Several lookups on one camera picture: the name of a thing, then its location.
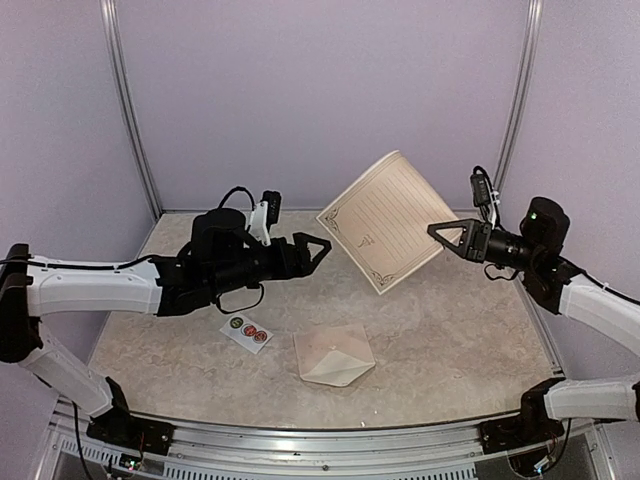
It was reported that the front aluminium rail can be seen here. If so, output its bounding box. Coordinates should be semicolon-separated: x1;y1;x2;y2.
47;414;609;480

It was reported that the white sticker sheet with seals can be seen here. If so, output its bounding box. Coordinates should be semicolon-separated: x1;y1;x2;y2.
220;314;273;354

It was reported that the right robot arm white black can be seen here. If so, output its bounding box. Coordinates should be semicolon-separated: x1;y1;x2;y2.
427;197;639;444

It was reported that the left aluminium frame post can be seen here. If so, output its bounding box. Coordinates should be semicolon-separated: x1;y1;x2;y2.
99;0;164;221

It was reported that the aluminium frame post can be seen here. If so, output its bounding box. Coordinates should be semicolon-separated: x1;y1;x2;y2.
492;0;544;194
99;0;164;221

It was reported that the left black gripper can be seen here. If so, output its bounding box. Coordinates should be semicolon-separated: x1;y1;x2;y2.
209;232;332;297

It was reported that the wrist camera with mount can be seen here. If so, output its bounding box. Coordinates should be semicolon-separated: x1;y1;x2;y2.
247;190;282;247
470;165;500;227

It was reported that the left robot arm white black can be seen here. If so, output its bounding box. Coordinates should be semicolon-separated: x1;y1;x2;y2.
1;207;332;445

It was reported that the beige ornate letter paper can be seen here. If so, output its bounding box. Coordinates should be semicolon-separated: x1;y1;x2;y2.
317;150;458;295

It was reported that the right aluminium frame post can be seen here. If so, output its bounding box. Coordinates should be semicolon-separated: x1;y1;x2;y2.
492;0;544;194

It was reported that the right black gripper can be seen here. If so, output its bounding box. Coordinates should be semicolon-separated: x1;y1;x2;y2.
428;218;542;272

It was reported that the cream open envelope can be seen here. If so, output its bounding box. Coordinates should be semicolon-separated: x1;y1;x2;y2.
293;324;376;388

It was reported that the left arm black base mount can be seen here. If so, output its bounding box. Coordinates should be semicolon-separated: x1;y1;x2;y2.
87;377;175;456

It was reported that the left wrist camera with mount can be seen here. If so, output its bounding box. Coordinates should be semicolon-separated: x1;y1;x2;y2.
247;190;282;247

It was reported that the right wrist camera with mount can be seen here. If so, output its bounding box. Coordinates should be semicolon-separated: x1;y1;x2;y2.
470;165;500;227

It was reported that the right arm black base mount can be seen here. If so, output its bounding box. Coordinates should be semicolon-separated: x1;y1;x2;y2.
478;377;565;454

